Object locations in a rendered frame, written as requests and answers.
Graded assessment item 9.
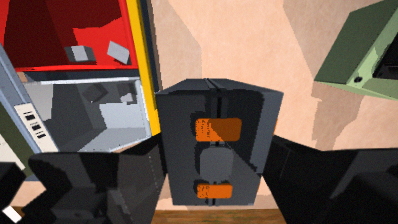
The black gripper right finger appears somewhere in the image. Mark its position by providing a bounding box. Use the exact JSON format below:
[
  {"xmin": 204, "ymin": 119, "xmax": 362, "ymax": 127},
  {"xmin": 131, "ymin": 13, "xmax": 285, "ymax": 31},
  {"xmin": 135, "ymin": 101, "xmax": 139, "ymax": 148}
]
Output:
[{"xmin": 262, "ymin": 134, "xmax": 398, "ymax": 224}]

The red open bin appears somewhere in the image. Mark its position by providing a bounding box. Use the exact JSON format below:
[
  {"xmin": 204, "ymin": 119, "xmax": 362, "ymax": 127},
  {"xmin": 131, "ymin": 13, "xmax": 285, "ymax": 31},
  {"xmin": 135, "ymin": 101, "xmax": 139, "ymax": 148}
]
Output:
[{"xmin": 0, "ymin": 0, "xmax": 139, "ymax": 72}]

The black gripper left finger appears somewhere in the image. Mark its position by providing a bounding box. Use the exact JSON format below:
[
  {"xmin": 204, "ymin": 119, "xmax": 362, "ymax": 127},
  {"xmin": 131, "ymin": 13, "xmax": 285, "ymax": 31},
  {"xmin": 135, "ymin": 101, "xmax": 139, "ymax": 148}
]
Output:
[{"xmin": 28, "ymin": 132, "xmax": 167, "ymax": 224}]

